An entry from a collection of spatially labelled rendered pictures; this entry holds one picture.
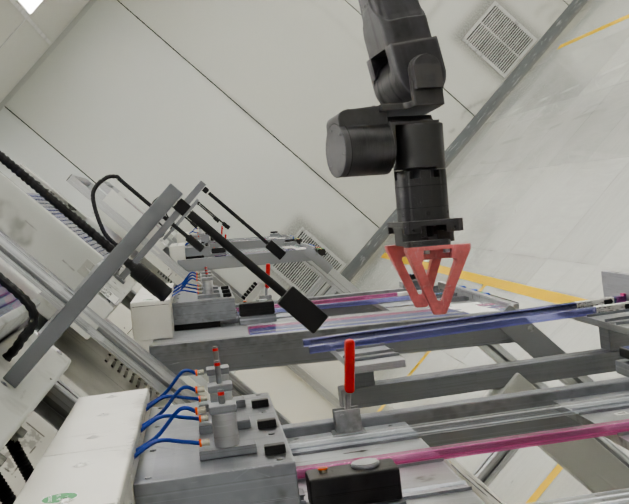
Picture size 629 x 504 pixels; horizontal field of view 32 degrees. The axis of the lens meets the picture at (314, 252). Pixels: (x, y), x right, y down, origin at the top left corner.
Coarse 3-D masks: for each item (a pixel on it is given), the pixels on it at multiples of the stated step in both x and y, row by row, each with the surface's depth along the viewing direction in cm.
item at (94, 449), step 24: (72, 408) 116; (96, 408) 114; (120, 408) 112; (144, 408) 112; (72, 432) 103; (96, 432) 101; (120, 432) 100; (144, 432) 108; (48, 456) 93; (72, 456) 92; (96, 456) 91; (120, 456) 90; (48, 480) 84; (72, 480) 83; (96, 480) 83; (120, 480) 82
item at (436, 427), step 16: (592, 400) 121; (608, 400) 121; (624, 400) 121; (480, 416) 120; (496, 416) 119; (512, 416) 120; (528, 416) 120; (544, 416) 120; (368, 432) 118; (384, 432) 118; (400, 432) 118; (416, 432) 119; (432, 432) 119; (304, 448) 117; (320, 448) 118
